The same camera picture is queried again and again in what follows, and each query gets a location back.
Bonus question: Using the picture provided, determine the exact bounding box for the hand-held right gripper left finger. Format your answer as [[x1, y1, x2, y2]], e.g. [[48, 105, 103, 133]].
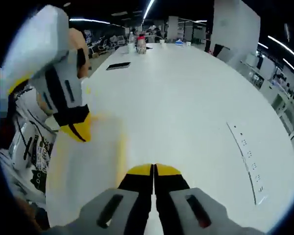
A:
[[49, 164, 154, 235]]

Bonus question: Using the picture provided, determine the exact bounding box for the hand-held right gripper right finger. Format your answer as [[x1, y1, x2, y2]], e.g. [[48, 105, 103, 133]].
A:
[[154, 163, 265, 235]]

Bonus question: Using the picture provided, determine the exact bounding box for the red lid jar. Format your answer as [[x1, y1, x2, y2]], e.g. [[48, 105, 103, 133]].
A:
[[136, 33, 147, 54]]

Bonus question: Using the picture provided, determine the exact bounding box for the white ceiling light strip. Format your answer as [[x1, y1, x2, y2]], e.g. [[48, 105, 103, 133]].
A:
[[141, 0, 155, 18], [268, 35, 294, 57], [68, 17, 111, 25]]

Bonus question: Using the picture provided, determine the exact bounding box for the black phone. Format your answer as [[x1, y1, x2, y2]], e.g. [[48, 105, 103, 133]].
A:
[[105, 62, 132, 71]]

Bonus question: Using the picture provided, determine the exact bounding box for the group of office chairs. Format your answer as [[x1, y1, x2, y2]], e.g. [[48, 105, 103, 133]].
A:
[[87, 34, 127, 56]]

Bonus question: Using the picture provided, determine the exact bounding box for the clear water bottle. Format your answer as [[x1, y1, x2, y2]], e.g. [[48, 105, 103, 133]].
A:
[[127, 31, 136, 54]]

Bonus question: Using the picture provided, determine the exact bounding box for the person's bare leg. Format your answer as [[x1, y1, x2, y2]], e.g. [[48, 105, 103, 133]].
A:
[[13, 198, 49, 232]]

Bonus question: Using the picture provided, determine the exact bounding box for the slim white pillar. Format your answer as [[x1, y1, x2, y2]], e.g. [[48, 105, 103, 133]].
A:
[[167, 16, 179, 42]]

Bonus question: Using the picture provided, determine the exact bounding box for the white cabinet row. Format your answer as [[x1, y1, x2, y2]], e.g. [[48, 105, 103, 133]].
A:
[[240, 52, 294, 160]]

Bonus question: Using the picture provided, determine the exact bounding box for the black panel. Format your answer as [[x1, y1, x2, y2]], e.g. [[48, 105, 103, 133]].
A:
[[213, 43, 230, 59]]

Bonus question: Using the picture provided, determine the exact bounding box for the large white pillar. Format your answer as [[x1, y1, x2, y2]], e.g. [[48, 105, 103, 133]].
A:
[[212, 0, 261, 67]]

